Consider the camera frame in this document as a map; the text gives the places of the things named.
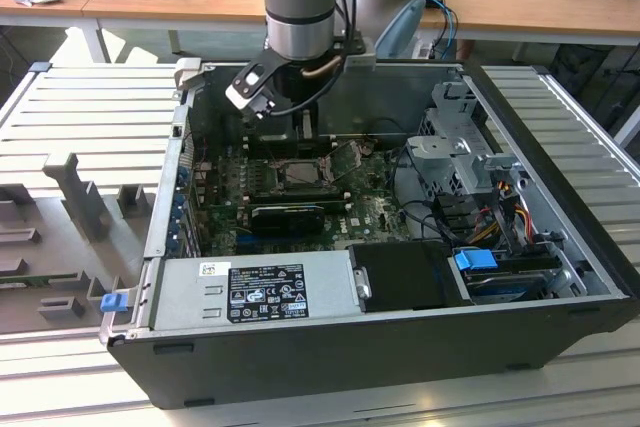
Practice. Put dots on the black RAM slot bank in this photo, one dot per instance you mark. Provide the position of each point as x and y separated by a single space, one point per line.
270 147
300 195

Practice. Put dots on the CPU socket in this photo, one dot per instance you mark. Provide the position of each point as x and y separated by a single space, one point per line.
277 183

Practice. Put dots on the coin battery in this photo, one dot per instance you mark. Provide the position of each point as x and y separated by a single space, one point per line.
368 148

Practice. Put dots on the pale blue teach pendant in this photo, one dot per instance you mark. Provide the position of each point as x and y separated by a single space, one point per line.
400 27

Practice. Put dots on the black graphics card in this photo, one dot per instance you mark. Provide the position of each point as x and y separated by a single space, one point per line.
285 221

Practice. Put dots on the green motherboard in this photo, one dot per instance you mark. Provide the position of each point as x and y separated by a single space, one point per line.
370 212

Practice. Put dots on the metal drive cage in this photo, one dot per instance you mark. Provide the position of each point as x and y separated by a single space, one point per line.
440 152

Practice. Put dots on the black plastic shroud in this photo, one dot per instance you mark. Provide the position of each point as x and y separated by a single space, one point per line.
405 277

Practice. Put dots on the grey power supply unit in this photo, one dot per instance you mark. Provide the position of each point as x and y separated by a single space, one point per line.
185 292

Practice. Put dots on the hard disk with blue carrier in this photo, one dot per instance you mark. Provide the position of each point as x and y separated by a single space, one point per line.
475 262

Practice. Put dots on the black PC case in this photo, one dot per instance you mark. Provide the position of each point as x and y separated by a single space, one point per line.
300 362

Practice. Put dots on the grey parts rack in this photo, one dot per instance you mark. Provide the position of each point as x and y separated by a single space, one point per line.
75 247

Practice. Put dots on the blue case latch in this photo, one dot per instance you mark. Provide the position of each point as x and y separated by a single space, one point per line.
112 303

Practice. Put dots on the green RAM stick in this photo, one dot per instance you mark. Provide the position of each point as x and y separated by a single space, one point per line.
40 279

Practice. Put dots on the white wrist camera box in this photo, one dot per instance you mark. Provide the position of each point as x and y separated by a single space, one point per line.
247 89

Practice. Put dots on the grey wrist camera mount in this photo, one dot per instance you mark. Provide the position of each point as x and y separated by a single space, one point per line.
360 62

